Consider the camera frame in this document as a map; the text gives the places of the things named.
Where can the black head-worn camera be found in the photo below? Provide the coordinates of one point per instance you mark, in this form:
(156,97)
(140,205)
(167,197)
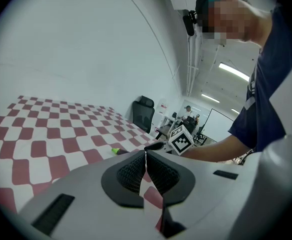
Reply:
(189,21)

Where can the black swivel chair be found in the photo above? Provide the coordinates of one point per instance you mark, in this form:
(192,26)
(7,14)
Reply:
(191,125)

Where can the person's dark navy shirt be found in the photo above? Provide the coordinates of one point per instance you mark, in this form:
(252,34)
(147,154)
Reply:
(268,96)

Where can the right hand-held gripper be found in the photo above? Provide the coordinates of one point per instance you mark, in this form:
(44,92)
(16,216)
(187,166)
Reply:
(182,141)

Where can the long ceiling light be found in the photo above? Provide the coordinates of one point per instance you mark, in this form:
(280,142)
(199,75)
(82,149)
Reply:
(210,98)
(235,111)
(234,71)

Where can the white ceiling pipes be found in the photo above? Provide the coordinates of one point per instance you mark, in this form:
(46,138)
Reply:
(192,66)

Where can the person's head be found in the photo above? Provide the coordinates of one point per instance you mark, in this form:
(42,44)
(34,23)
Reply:
(236,19)

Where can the black mesh office chair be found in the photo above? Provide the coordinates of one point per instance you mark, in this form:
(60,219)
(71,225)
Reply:
(143,114)

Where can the white side table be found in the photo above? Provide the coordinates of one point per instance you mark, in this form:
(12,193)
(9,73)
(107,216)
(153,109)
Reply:
(169,124)

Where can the person's right forearm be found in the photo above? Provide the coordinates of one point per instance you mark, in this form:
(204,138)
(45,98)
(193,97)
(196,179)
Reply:
(218,150)

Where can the black marker with green cap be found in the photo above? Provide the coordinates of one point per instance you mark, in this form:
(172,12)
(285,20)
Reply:
(120,151)

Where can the pink checkered table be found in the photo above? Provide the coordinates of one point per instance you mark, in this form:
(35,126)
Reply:
(60,144)

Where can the white whiteboard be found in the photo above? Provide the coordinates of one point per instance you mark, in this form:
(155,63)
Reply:
(219,126)

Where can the white cabinet with red label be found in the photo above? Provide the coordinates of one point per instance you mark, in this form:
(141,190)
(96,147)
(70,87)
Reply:
(162,106)

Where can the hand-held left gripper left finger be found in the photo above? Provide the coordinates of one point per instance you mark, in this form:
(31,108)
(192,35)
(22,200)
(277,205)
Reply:
(90,196)

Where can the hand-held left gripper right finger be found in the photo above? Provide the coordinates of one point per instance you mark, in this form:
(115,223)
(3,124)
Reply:
(216,196)

